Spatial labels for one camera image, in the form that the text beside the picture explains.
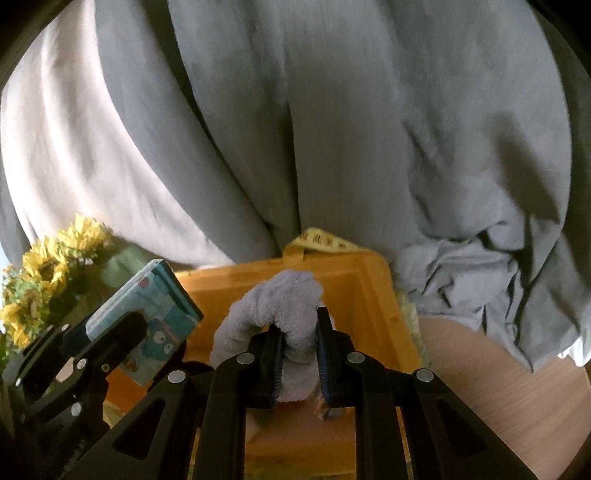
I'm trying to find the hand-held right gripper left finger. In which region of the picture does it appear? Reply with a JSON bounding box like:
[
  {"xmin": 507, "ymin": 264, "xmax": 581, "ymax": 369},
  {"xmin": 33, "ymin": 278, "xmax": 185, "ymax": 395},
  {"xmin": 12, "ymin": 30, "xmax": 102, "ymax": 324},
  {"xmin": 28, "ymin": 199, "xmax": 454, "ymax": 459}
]
[{"xmin": 76, "ymin": 325, "xmax": 284, "ymax": 480}]

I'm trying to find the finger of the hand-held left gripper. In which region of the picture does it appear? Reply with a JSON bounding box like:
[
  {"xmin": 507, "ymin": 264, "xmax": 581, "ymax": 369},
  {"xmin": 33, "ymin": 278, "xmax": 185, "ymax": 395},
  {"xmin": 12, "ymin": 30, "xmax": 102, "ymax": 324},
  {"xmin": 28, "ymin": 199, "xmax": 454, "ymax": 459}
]
[{"xmin": 60, "ymin": 312, "xmax": 148, "ymax": 398}]

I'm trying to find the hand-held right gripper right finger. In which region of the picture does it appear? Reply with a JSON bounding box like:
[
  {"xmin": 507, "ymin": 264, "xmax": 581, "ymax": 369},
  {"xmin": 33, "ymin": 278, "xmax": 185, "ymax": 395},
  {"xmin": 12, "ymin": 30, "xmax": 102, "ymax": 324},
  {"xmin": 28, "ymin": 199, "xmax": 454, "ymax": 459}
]
[{"xmin": 315, "ymin": 307, "xmax": 541, "ymax": 480}]

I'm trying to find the blue printed tissue packet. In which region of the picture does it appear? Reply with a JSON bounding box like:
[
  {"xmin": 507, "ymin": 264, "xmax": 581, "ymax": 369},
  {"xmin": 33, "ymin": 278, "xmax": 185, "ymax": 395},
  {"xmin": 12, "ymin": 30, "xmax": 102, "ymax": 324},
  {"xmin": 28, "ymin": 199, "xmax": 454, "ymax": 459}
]
[{"xmin": 85, "ymin": 259, "xmax": 204, "ymax": 386}]

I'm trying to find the orange plastic basket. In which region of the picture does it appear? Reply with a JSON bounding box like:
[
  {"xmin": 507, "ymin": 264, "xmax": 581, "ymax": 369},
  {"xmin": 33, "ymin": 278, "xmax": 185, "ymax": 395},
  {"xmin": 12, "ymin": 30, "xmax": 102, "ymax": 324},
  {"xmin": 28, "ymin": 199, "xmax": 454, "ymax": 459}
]
[{"xmin": 104, "ymin": 253, "xmax": 423, "ymax": 478}]

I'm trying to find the grey-green vase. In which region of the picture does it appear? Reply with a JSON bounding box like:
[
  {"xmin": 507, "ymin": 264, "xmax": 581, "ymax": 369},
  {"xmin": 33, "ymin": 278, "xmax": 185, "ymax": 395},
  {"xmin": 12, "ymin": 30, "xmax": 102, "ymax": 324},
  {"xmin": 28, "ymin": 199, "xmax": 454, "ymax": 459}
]
[{"xmin": 99, "ymin": 244, "xmax": 162, "ymax": 291}]

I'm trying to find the yellow sunflower bunch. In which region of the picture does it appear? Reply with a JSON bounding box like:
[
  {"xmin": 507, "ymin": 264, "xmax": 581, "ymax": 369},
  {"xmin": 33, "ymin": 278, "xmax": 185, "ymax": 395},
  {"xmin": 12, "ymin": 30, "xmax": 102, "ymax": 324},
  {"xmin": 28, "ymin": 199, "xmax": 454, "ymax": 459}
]
[{"xmin": 0, "ymin": 215, "xmax": 114, "ymax": 349}]

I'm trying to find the yellow basket tag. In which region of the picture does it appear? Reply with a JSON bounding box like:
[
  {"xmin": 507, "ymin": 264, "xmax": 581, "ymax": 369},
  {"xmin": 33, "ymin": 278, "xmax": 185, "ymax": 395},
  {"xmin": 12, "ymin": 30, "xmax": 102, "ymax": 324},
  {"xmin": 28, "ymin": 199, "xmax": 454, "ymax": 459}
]
[{"xmin": 298, "ymin": 226, "xmax": 348, "ymax": 253}]

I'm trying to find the narrow grey curtain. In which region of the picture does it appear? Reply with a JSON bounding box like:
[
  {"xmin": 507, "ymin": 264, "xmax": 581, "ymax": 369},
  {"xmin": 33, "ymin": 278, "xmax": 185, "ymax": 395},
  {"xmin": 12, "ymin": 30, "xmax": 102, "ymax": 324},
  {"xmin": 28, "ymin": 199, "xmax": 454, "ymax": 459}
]
[{"xmin": 0, "ymin": 175, "xmax": 33, "ymax": 264}]

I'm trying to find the beige curtain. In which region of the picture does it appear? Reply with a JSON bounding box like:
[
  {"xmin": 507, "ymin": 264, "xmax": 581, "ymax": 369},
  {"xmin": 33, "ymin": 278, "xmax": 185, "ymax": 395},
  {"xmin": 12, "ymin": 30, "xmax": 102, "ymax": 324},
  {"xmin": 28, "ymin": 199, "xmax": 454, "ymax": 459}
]
[{"xmin": 0, "ymin": 0, "xmax": 282, "ymax": 268}]

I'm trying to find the wide grey curtain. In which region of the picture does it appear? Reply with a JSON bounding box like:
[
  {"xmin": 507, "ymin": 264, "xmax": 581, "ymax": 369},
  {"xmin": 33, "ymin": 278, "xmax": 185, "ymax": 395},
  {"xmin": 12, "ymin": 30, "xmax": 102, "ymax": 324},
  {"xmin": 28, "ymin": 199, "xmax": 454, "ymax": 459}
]
[{"xmin": 92, "ymin": 0, "xmax": 591, "ymax": 370}]

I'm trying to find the white sheer curtain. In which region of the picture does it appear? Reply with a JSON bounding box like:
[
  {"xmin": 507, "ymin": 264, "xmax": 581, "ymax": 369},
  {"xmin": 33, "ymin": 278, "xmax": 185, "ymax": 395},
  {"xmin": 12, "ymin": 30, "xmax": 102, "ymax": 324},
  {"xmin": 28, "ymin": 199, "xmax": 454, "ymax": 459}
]
[{"xmin": 556, "ymin": 342, "xmax": 591, "ymax": 370}]

